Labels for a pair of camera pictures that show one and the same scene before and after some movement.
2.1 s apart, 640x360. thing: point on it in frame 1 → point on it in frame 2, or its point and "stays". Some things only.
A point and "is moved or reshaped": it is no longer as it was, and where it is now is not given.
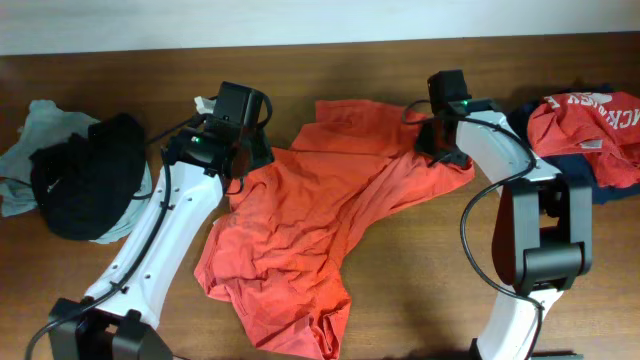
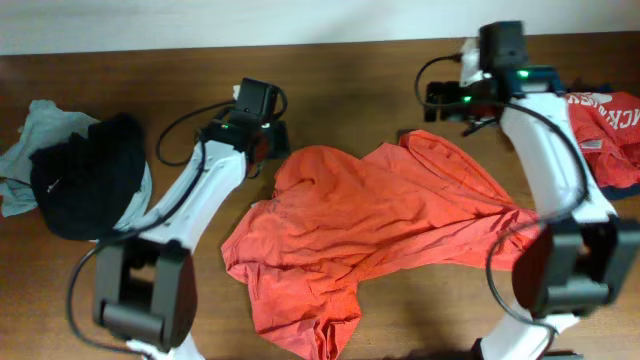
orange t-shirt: (275, 249) is moved or reshaped
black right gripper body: (439, 148) → (455, 92)
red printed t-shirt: (605, 126) stays
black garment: (82, 184) stays
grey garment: (48, 125) stays
